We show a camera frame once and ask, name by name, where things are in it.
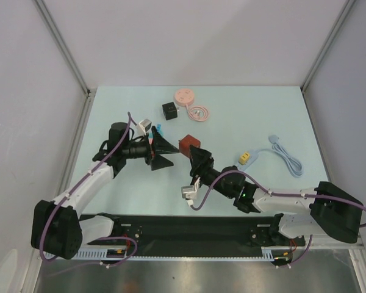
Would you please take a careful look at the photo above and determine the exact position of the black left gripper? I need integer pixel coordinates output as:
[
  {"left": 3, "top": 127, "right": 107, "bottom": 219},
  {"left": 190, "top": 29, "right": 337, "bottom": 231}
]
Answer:
[{"left": 122, "top": 126, "right": 178, "bottom": 170}]

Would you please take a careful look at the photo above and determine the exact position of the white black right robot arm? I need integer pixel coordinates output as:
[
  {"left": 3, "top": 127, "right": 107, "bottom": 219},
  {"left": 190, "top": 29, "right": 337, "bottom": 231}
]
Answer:
[{"left": 189, "top": 146, "right": 364, "bottom": 245}]

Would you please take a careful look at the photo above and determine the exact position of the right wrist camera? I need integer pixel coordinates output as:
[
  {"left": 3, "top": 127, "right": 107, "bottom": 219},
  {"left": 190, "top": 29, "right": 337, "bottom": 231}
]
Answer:
[{"left": 181, "top": 178, "right": 200, "bottom": 207}]

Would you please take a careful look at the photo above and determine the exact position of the pink round power strip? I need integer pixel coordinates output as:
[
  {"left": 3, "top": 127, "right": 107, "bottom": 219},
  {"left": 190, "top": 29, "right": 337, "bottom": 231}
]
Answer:
[{"left": 174, "top": 88, "right": 195, "bottom": 107}]

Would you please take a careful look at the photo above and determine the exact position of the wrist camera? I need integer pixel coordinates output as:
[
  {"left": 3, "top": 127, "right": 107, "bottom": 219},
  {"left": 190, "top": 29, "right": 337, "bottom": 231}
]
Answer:
[
  {"left": 136, "top": 118, "right": 152, "bottom": 136},
  {"left": 181, "top": 178, "right": 200, "bottom": 207}
]

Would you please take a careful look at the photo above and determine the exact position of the light blue power strip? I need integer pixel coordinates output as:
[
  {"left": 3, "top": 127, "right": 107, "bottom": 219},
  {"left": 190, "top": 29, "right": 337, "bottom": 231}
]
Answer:
[{"left": 235, "top": 150, "right": 259, "bottom": 172}]

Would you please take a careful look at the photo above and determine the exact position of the slotted cable duct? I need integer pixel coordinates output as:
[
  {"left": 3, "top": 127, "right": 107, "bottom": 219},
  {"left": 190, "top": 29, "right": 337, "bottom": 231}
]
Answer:
[{"left": 73, "top": 248, "right": 291, "bottom": 262}]

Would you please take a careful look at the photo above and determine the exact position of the black cube adapter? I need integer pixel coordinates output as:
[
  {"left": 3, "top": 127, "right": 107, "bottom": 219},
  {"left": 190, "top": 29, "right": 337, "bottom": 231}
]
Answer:
[{"left": 162, "top": 102, "right": 179, "bottom": 121}]

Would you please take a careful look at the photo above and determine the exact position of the light blue power cable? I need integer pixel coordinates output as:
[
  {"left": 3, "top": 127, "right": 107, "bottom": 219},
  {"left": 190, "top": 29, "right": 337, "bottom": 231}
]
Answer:
[{"left": 256, "top": 134, "right": 305, "bottom": 178}]

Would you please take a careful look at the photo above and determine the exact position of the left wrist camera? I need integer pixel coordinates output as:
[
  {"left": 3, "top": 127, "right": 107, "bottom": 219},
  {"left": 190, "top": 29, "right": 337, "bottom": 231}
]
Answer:
[{"left": 136, "top": 118, "right": 152, "bottom": 136}]

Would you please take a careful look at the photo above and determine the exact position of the yellow plug adapter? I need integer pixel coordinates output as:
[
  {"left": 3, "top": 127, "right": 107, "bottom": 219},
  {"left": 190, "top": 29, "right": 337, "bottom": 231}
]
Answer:
[{"left": 239, "top": 152, "right": 251, "bottom": 165}]

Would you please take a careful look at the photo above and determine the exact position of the pink coiled cable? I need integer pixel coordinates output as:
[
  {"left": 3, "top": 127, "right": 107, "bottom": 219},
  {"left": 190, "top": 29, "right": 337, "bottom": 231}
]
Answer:
[{"left": 184, "top": 103, "right": 211, "bottom": 124}]

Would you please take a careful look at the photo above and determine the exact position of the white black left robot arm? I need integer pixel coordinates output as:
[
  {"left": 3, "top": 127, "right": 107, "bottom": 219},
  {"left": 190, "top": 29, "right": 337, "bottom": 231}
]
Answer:
[{"left": 30, "top": 122, "right": 179, "bottom": 259}]

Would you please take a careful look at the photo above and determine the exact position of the blue plug adapter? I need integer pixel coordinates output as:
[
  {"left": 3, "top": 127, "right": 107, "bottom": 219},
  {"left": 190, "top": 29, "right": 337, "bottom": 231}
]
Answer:
[{"left": 156, "top": 123, "right": 164, "bottom": 137}]

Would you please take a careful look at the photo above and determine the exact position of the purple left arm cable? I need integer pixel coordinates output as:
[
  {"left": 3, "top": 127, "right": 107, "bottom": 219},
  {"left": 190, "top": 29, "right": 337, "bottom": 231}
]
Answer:
[{"left": 38, "top": 111, "right": 138, "bottom": 262}]

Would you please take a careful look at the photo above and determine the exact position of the dark red cube adapter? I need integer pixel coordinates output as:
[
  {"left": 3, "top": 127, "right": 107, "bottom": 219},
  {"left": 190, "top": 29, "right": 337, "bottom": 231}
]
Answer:
[{"left": 178, "top": 134, "right": 201, "bottom": 159}]

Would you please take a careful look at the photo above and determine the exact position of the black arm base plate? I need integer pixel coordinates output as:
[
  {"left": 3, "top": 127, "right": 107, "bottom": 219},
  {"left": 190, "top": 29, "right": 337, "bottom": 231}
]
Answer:
[{"left": 91, "top": 215, "right": 306, "bottom": 258}]

